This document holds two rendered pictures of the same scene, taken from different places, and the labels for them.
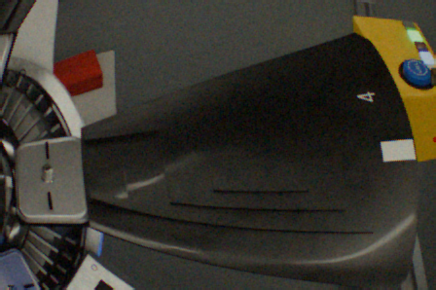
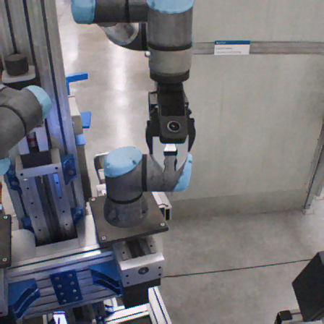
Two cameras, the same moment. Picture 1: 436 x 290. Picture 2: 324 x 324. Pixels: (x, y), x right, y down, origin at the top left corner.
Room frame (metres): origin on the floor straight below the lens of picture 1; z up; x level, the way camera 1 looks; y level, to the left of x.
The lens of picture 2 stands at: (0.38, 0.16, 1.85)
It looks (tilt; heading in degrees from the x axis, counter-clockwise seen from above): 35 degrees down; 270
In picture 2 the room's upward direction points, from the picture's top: straight up
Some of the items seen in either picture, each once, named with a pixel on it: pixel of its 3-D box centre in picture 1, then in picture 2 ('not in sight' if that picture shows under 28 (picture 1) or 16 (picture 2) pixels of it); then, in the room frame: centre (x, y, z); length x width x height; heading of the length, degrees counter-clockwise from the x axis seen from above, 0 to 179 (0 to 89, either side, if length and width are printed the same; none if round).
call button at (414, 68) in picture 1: (417, 73); not in sight; (0.85, -0.21, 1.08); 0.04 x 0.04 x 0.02
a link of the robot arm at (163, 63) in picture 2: not in sight; (168, 58); (0.37, -0.44, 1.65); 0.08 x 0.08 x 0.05
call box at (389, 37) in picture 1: (407, 90); not in sight; (0.89, -0.21, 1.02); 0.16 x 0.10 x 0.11; 7
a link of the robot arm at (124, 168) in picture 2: not in sight; (125, 171); (0.50, -0.71, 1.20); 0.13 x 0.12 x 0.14; 0
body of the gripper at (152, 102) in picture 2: not in sight; (168, 98); (0.37, -0.44, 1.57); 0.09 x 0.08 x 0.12; 97
